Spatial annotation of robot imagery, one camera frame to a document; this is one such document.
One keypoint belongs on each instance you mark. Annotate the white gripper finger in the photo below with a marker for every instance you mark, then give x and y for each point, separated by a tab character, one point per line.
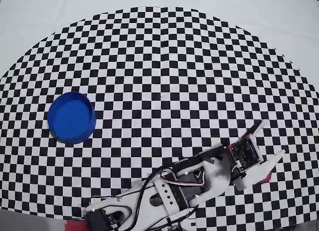
264	123
271	164

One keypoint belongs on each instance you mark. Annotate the pink faceted ball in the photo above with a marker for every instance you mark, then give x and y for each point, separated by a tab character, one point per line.
268	178

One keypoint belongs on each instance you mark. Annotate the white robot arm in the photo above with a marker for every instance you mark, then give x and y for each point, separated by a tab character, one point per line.
214	171

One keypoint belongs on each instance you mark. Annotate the blue round box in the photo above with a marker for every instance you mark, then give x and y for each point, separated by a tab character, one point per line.
71	118

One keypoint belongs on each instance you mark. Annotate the black white checkerboard mat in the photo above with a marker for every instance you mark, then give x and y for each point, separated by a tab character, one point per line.
159	54

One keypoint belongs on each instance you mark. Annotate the red flat object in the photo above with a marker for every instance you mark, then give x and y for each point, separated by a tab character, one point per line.
76	226

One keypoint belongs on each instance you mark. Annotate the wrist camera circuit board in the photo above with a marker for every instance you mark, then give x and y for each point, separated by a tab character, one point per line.
245	152

